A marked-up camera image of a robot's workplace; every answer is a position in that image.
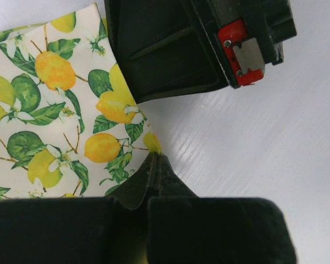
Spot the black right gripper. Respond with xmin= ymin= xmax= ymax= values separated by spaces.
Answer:
xmin=191 ymin=1 xmax=297 ymax=89

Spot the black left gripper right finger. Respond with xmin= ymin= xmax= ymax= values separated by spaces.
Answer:
xmin=147 ymin=155 xmax=298 ymax=263

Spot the lemon print skirt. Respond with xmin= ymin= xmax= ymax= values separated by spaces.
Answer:
xmin=0 ymin=4 xmax=162 ymax=201

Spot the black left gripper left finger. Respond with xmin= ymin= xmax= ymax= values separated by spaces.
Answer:
xmin=0 ymin=154 xmax=157 ymax=263

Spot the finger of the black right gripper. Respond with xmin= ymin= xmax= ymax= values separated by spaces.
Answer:
xmin=104 ymin=1 xmax=228 ymax=103

